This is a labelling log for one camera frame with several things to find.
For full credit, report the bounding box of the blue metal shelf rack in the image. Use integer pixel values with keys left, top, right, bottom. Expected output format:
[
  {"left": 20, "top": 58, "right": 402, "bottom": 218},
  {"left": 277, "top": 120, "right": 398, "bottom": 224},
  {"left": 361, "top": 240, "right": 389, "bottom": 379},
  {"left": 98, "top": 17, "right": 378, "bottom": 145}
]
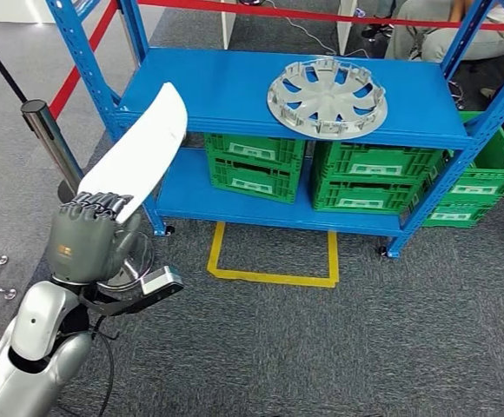
[{"left": 45, "top": 0, "right": 504, "bottom": 259}]

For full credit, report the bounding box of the grey plastic wheel hubcap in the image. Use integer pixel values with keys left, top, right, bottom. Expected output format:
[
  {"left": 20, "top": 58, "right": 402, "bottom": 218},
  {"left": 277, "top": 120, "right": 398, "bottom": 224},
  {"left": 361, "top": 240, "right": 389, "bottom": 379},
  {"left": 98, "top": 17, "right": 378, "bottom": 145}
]
[{"left": 266, "top": 56, "right": 388, "bottom": 141}]

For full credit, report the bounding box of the red barrier belt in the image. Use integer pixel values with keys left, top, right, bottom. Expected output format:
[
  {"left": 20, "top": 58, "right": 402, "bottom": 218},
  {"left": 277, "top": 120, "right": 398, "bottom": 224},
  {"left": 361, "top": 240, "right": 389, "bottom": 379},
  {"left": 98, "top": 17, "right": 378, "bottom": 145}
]
[
  {"left": 48, "top": 0, "right": 118, "bottom": 121},
  {"left": 138, "top": 0, "right": 504, "bottom": 33}
]

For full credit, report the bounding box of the black pole stanchion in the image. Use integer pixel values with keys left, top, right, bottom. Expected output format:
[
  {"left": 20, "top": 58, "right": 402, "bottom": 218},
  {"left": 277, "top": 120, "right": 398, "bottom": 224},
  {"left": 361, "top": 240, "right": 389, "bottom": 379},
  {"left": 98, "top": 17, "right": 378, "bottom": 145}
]
[{"left": 0, "top": 23, "right": 82, "bottom": 203}]

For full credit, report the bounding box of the green plastic crate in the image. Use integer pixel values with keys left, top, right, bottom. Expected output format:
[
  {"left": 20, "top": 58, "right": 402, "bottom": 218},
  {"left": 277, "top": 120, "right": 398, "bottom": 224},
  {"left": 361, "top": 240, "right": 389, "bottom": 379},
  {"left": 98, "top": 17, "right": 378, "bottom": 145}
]
[
  {"left": 208, "top": 156, "right": 304, "bottom": 205},
  {"left": 203, "top": 132, "right": 308, "bottom": 171},
  {"left": 312, "top": 174, "right": 433, "bottom": 215},
  {"left": 313, "top": 141, "right": 446, "bottom": 184},
  {"left": 422, "top": 201, "right": 494, "bottom": 229},
  {"left": 434, "top": 110, "right": 504, "bottom": 207}
]

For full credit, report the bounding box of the white plastic panel part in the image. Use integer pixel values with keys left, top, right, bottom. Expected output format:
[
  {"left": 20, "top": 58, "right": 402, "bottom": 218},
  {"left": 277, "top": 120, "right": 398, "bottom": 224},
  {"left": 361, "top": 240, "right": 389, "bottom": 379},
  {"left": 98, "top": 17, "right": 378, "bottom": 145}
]
[{"left": 77, "top": 82, "right": 188, "bottom": 224}]

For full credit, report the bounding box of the chrome stanchion with round base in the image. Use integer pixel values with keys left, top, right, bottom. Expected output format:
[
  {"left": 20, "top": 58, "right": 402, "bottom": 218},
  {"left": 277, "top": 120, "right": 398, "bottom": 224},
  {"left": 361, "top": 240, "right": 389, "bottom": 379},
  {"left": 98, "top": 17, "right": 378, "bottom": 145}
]
[{"left": 20, "top": 99, "right": 155, "bottom": 291}]

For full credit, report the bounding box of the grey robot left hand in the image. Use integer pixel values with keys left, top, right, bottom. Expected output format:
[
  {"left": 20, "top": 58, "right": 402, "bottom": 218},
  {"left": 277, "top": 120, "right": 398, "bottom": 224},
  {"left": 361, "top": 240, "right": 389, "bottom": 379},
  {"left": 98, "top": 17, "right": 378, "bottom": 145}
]
[{"left": 44, "top": 192, "right": 142, "bottom": 288}]

